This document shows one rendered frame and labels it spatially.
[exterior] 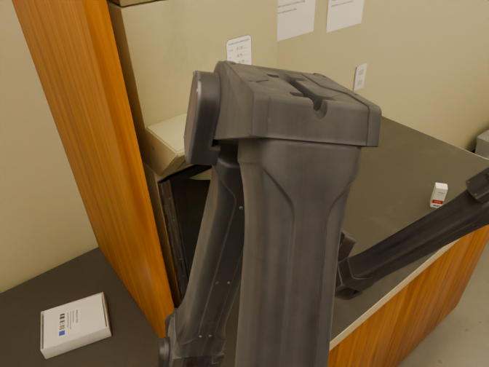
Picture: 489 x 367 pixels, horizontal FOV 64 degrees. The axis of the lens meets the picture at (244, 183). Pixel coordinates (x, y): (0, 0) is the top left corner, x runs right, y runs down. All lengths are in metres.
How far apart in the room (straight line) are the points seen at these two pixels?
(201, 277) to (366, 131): 0.24
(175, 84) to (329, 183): 0.55
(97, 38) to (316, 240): 0.43
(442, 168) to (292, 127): 1.56
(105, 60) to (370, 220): 1.06
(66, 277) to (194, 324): 0.87
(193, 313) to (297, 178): 0.28
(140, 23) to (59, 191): 0.69
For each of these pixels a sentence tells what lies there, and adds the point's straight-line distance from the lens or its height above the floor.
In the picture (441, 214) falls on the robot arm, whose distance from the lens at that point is 0.76.
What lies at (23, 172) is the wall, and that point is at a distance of 1.20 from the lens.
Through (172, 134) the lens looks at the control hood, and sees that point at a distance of 0.70.
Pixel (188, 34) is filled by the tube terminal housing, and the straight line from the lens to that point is 0.74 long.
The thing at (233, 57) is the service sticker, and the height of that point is 1.59.
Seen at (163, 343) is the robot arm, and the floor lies 1.37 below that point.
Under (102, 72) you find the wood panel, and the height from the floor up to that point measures 1.66.
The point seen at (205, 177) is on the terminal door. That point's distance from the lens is 0.85.
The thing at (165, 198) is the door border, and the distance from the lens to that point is 0.82.
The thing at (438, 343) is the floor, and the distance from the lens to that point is 2.34.
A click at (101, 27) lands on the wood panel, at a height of 1.71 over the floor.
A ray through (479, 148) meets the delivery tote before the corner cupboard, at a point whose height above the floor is 0.24.
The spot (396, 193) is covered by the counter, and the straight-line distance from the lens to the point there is 1.55.
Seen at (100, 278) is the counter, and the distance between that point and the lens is 1.27.
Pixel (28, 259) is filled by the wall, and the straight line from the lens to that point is 1.36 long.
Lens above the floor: 1.85
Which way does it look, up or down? 37 degrees down
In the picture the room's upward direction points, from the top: 2 degrees counter-clockwise
